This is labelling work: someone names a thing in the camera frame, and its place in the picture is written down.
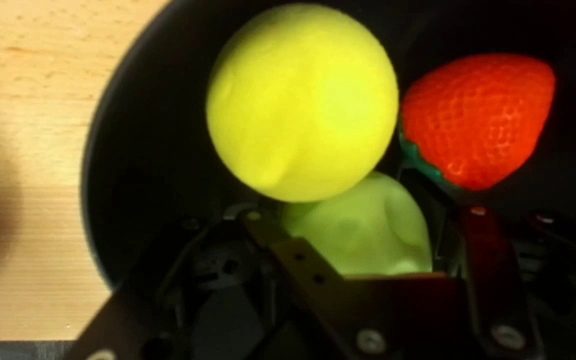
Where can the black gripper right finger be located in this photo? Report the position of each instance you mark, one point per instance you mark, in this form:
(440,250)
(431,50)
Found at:
(494,286)

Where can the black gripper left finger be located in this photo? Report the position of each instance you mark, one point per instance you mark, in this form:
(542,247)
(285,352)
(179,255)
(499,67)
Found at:
(308,280)

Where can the yellow foam ball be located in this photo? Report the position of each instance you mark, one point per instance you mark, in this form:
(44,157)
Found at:
(301,101)

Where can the black plastic bowl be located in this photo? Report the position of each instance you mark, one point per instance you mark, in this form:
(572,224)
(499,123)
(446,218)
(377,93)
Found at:
(140,133)

